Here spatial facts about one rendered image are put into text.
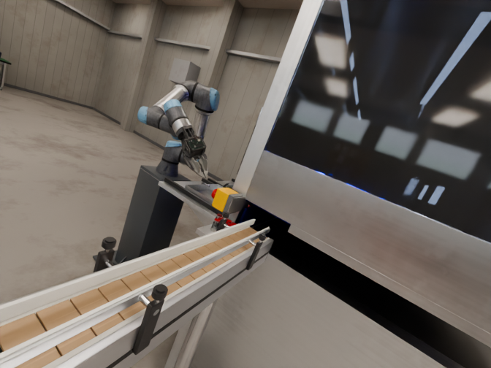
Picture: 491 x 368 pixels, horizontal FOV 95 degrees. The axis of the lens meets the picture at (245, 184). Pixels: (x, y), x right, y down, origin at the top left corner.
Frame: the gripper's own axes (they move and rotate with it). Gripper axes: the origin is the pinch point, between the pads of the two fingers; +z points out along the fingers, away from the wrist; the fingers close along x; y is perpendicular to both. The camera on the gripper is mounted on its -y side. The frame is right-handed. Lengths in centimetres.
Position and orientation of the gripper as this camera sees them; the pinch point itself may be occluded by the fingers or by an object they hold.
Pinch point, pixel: (204, 176)
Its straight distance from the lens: 91.3
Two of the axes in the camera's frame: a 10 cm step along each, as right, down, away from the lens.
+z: 4.5, 8.6, -2.4
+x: 8.2, -3.0, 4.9
